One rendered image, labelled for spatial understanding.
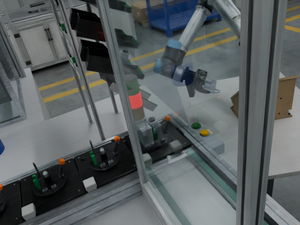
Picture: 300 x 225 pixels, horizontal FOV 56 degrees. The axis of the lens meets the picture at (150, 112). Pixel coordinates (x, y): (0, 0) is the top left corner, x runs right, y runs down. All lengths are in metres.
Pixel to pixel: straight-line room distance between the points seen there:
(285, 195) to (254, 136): 2.06
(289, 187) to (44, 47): 4.21
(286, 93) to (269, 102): 1.23
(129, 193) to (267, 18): 1.02
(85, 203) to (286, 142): 0.95
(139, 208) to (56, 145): 0.69
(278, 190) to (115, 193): 1.53
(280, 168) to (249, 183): 0.94
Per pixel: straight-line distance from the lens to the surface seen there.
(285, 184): 2.47
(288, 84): 1.54
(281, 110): 1.61
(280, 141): 1.49
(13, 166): 1.69
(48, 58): 5.25
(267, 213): 1.06
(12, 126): 2.05
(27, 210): 1.21
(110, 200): 1.20
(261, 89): 0.32
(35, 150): 1.73
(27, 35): 5.13
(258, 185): 0.42
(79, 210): 1.19
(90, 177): 1.24
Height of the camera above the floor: 1.80
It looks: 33 degrees down
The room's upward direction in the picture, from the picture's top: 10 degrees counter-clockwise
